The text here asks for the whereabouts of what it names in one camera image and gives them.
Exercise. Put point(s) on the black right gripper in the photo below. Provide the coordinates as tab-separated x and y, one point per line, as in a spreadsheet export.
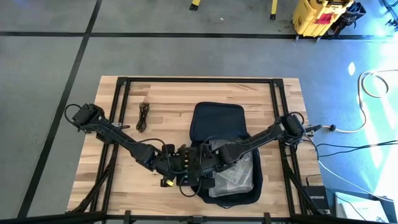
214	168

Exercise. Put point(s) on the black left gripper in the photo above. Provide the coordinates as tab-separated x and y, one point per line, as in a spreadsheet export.
168	161

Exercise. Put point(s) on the white mesh zip pouch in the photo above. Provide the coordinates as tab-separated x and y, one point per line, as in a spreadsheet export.
239	177

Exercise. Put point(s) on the navy blue backpack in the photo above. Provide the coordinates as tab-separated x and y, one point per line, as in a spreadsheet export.
217	121

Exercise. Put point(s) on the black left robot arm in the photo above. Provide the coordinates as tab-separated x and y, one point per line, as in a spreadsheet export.
118	137

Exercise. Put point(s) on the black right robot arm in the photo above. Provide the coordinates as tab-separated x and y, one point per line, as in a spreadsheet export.
261	137

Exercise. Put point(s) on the white flat box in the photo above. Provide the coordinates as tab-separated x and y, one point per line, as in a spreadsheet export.
360	208

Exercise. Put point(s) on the yellow stepladder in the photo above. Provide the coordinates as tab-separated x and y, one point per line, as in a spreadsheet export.
273	7

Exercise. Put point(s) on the yellow mop bucket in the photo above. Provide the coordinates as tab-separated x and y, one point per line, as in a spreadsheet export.
311	18

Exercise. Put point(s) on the black tool bag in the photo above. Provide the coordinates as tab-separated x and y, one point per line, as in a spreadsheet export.
351	14

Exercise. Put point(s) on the black aluminium table frame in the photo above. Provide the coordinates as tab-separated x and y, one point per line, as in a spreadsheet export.
199	80

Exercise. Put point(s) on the black Netgear network switch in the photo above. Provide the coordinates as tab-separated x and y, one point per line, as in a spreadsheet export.
315	199

